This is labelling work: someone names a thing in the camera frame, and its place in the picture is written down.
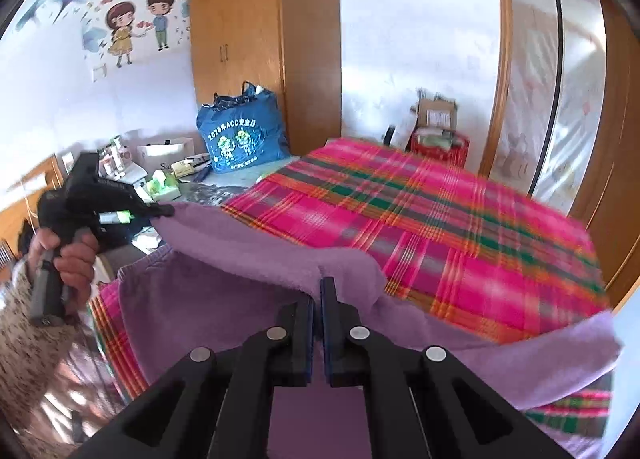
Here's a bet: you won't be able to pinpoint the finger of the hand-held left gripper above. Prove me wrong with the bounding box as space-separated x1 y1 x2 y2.
127 203 176 222

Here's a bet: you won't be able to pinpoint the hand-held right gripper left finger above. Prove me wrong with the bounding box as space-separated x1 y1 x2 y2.
65 298 317 459

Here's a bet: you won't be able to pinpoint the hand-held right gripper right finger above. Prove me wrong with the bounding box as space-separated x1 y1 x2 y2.
321 276 566 459

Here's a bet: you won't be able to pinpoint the purple fleece pants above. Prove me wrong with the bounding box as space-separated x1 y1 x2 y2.
117 203 621 459

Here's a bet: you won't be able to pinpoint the person's left forearm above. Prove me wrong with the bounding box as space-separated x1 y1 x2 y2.
0 259 96 410

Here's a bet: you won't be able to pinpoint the person's left hand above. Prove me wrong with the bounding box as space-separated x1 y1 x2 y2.
27 228 100 316

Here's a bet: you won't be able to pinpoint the green tissue pack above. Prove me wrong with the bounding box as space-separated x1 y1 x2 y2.
144 176 182 201

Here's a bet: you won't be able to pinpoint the low wooden cabinet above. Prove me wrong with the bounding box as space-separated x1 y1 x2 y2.
0 154 66 260

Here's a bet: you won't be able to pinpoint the white paper bag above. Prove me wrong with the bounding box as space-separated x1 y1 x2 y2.
136 138 196 179

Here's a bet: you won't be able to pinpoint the grey patterned cloth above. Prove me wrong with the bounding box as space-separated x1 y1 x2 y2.
182 182 261 210

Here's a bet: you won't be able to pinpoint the blue printed tote bag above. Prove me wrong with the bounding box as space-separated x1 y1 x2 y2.
196 82 291 175

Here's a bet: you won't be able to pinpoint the pink plaid bed sheet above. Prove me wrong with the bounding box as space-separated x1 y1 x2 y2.
87 136 613 440

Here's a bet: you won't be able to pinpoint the shiny brown fabric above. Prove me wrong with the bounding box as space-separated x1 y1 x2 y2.
40 334 131 459

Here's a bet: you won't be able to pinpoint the wooden wardrobe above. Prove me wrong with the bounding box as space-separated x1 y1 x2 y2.
187 0 343 157

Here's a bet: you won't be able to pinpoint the white carton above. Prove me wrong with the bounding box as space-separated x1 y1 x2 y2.
385 124 416 150

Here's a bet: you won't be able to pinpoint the red storage basket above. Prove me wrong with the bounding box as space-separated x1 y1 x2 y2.
410 132 471 167

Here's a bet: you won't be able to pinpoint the cardboard box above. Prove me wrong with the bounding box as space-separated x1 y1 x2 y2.
416 98 458 132

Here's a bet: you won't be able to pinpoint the printed plastic door curtain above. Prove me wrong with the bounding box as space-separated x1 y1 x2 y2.
500 0 608 215

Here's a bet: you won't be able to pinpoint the wooden door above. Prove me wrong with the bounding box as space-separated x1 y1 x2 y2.
567 0 640 312

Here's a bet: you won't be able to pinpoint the cartoon couple wall sticker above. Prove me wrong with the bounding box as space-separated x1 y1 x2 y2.
15 0 193 70

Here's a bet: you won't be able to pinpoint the wooden door frame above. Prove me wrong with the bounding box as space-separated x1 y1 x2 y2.
477 0 516 185

